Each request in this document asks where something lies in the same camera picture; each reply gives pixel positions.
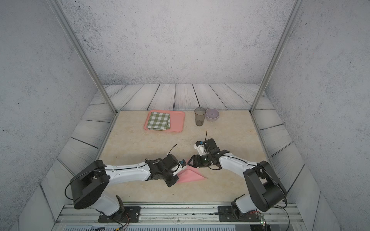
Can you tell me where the pink square paper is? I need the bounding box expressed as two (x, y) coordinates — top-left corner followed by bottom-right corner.
(177, 166), (206, 183)

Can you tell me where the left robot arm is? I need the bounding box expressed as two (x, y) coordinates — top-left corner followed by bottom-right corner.
(69, 154), (187, 217)

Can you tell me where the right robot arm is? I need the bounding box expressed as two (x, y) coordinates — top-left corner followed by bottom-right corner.
(188, 139), (287, 216)

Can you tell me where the pink plastic tray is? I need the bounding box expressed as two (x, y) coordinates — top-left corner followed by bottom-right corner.
(144, 110), (185, 133)

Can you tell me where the small lavender bowl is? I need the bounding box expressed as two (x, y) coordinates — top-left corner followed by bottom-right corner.
(205, 108), (220, 121)

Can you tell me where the translucent grey plastic cup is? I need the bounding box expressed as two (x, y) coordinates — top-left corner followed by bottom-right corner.
(194, 107), (206, 127)

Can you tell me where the green checkered cloth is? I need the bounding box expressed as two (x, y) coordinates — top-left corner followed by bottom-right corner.
(146, 112), (171, 131)

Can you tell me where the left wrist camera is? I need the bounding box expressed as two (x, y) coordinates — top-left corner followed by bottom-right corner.
(172, 159), (187, 176)

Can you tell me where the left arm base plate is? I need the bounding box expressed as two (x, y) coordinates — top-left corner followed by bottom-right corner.
(98, 206), (141, 223)

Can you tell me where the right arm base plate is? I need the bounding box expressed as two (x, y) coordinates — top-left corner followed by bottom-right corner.
(216, 206), (261, 222)

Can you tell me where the aluminium front rail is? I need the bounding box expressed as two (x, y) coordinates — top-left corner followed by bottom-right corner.
(52, 202), (306, 231)

